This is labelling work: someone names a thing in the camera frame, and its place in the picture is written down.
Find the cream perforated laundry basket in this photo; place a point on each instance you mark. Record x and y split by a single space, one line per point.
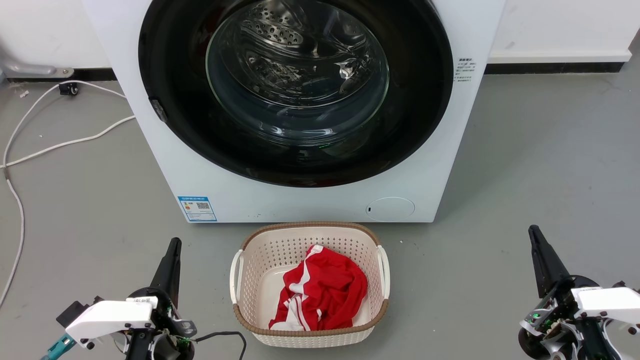
260 280

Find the black round glass washer door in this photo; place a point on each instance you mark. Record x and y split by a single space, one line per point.
170 75

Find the small black floor clip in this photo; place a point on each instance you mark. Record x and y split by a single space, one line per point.
69 89

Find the blue energy label sticker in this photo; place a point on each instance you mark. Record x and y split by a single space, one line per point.
197 209

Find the black wrist camera block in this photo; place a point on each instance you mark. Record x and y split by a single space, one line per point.
622 285
75 311

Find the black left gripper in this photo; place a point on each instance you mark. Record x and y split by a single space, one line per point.
170 320

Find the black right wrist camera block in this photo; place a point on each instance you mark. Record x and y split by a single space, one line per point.
622 285

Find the red and white garment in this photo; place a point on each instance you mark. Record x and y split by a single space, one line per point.
327 290

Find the black left wrist camera block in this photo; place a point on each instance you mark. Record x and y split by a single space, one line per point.
75 311

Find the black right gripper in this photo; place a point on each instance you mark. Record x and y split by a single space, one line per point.
550 320

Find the round white filter cover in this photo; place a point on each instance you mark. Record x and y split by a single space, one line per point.
392 209

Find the white text sticker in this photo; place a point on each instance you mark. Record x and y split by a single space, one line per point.
465 70

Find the white front-load washing machine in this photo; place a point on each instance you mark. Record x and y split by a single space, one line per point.
310 202

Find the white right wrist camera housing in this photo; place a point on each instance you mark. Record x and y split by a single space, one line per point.
610 302

